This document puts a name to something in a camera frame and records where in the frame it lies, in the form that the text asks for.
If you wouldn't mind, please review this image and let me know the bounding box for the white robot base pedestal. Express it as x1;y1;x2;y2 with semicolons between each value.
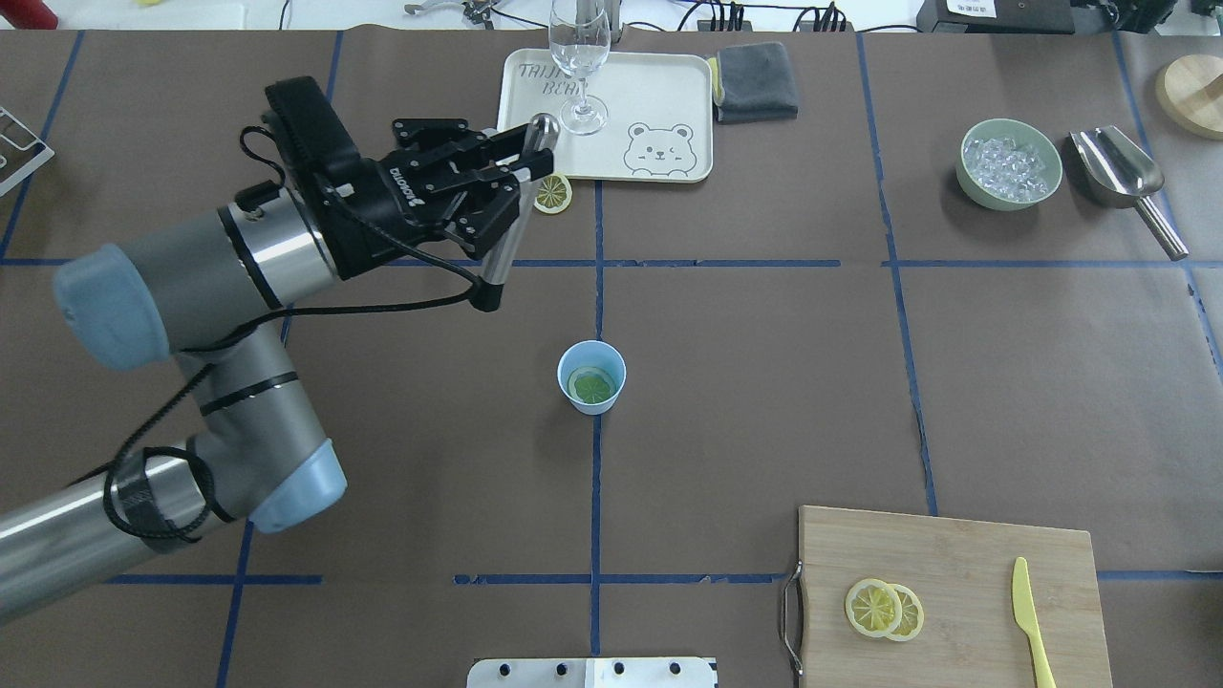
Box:
466;655;719;687

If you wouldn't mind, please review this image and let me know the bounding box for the bamboo cutting board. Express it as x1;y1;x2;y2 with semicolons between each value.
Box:
797;505;1113;687

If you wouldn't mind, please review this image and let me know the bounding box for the wooden mug tree stand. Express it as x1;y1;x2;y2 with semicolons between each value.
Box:
1156;54;1222;142

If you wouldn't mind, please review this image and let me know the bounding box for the light blue cup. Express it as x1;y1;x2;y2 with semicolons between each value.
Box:
556;340;627;417

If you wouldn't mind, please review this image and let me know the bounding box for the grey folded cloth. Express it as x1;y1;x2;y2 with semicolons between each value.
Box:
708;42;800;123

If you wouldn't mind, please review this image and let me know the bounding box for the yellow lemon slice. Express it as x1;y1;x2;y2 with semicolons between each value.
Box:
565;367;616;404

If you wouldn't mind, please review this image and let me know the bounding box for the white wire cup rack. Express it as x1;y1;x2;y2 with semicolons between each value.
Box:
0;108;55;196

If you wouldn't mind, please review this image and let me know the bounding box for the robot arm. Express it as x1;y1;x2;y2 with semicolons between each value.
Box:
2;109;559;623

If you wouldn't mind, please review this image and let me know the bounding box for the cream bear tray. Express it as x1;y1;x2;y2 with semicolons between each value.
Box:
497;49;715;183

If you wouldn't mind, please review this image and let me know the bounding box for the green bowl of ice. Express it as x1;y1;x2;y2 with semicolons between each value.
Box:
955;119;1064;211

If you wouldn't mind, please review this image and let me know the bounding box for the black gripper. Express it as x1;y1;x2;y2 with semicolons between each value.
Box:
320;119;554;280

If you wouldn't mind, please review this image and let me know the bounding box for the clear wine glass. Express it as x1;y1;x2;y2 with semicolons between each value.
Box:
547;1;612;137

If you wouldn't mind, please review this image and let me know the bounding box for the steel ice scoop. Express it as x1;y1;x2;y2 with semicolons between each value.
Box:
1066;125;1190;262

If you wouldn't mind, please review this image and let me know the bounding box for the red bottle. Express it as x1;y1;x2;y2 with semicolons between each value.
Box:
0;0;57;31

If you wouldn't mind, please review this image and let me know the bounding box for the steel muddler black tip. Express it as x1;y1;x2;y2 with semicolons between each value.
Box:
470;112;563;312

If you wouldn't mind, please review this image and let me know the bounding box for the yellow plastic knife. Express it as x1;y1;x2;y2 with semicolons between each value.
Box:
1011;556;1057;688

